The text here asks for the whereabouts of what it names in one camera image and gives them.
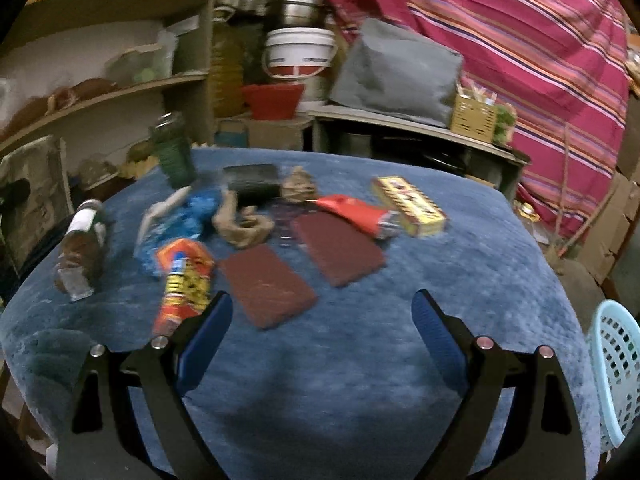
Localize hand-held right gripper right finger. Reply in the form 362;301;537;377
411;289;587;480

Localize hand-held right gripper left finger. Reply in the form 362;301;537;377
55;290;236;480

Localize orange yellow snack wrapper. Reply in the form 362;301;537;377
151;240;216;338

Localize maroon scouring pad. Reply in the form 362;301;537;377
291;210;387;288
217;244;318;331

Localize blue plastic bag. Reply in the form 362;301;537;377
135;187;223;276

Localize red squeeze tube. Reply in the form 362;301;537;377
316;195;401;240

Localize brown plastic bottle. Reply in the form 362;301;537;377
54;199;108;302

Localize black cup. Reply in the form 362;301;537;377
221;164;282;206

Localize light blue plastic basket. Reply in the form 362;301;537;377
587;300;636;453

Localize brown paper ball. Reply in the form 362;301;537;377
280;166;318;205

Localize yellow cardboard box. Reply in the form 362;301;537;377
371;176;447;237

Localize yellow egg carton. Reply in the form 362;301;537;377
120;152;161;178

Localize clear plastic tub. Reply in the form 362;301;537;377
80;160;121;187

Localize stacked cardboard boxes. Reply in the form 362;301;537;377
575;105;640;286

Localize brown cardboard box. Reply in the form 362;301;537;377
216;116;313;151

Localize yellow slotted basket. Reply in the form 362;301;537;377
450;87;498;145

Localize worn cardboard box with hole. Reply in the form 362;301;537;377
0;135;76;271

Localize wooden shelf unit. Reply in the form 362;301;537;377
0;0;221;161

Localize low wooden side table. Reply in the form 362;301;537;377
307;105;531;201

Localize red plastic bowl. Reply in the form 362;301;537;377
241;83;306;121

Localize grey fabric cover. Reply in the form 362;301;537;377
327;19;465;128

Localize yellow oil jug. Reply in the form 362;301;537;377
210;35;246;118

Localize brown sweet potato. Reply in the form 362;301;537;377
50;77;116;106

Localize clear plastic container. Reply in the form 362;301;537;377
105;42;176;86

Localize pink striped cloth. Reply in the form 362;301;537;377
320;0;633;238

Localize white plastic bucket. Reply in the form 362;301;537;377
261;27;337;83

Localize metal cooking pot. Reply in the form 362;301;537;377
265;0;328;31

